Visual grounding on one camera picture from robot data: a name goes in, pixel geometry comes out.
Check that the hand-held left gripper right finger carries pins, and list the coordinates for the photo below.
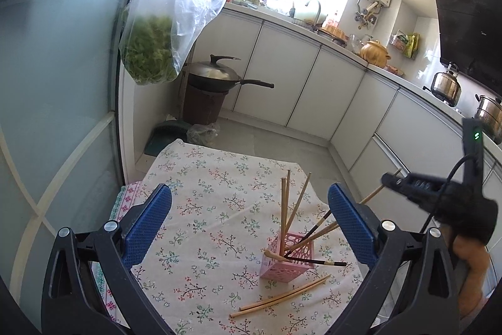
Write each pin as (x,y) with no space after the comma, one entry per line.
(351,227)

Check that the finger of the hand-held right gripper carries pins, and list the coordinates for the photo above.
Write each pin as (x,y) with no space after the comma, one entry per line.
(396,182)

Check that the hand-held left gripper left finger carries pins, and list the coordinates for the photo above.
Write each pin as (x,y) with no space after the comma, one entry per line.
(147,221)

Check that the light bamboo chopstick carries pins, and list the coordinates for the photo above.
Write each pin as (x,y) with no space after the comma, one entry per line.
(372,194)
(313,283)
(266,301)

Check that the black chopstick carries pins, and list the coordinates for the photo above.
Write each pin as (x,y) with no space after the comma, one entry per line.
(310,232)
(313,261)

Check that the bunch of wooden chopsticks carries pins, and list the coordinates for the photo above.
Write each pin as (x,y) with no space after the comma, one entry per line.
(282,201)

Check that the pink plastic chopstick holder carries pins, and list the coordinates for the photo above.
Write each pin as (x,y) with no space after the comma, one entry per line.
(280,272)

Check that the person's right forearm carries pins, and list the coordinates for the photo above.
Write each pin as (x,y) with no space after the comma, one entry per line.
(472,264)

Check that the floral tablecloth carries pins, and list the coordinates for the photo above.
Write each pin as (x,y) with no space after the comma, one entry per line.
(219,209)

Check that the green dustpan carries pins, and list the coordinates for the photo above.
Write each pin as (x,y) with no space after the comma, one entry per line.
(164,135)

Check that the white kitchen cabinets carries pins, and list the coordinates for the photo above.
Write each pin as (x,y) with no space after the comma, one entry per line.
(341,95)

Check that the steel cooking pot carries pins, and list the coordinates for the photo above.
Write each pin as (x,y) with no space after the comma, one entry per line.
(490,115)

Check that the crumpled clear plastic bag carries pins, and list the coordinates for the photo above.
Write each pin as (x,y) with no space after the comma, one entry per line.
(202,133)

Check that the steel kettle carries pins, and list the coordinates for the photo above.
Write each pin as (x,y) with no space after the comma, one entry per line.
(446,84)

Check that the brown wok stand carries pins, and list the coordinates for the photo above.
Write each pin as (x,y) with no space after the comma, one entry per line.
(202,105)

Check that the yellow clay pot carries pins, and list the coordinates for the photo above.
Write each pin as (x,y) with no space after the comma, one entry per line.
(374,52)

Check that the glass jar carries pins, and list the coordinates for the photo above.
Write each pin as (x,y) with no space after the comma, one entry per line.
(355,43)

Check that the black wok with lid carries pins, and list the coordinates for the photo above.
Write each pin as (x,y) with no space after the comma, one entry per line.
(213,74)

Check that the frosted glass door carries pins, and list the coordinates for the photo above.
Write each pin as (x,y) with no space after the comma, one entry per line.
(59,84)

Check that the woven basket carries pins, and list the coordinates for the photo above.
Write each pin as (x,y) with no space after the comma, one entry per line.
(332,31)

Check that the black range hood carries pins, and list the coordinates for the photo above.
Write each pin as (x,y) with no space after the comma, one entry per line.
(466,29)

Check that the plastic bag of greens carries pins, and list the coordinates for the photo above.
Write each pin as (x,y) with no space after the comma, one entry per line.
(153,40)

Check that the sink faucet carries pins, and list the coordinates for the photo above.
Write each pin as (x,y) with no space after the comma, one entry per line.
(318,7)

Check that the wall rack with packets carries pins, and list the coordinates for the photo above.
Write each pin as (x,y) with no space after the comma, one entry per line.
(406,44)

